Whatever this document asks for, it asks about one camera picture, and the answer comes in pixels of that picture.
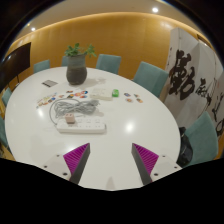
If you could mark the white power strip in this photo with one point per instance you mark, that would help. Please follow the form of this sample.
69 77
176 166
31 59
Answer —
88 127

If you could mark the small grey card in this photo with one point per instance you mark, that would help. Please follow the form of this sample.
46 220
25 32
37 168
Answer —
49 83

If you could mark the ceiling spot lights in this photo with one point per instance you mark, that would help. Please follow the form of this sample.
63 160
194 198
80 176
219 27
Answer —
155 10

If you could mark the round colourful sticker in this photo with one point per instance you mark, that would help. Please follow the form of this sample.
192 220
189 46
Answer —
139 100
136 95
77 94
61 96
69 91
129 100
70 96
127 94
83 96
84 92

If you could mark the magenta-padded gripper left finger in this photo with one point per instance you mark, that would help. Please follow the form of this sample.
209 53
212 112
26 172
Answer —
77 158

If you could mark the white sheet of colourful stickers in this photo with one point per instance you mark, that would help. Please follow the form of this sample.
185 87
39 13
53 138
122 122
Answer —
46 100

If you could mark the black television screen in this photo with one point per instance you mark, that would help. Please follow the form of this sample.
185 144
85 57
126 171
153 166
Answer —
15 65

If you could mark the green plant in grey pot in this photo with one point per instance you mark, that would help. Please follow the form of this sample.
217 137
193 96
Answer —
76 71

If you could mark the teal upholstered chair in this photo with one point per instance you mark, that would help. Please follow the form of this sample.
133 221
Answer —
2 131
108 63
65 61
6 96
150 78
41 65
203 138

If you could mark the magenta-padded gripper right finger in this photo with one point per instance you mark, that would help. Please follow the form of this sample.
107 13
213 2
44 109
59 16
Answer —
146 159

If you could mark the white calligraphy folding screen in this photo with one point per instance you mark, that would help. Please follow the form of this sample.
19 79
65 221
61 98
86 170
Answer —
186 60

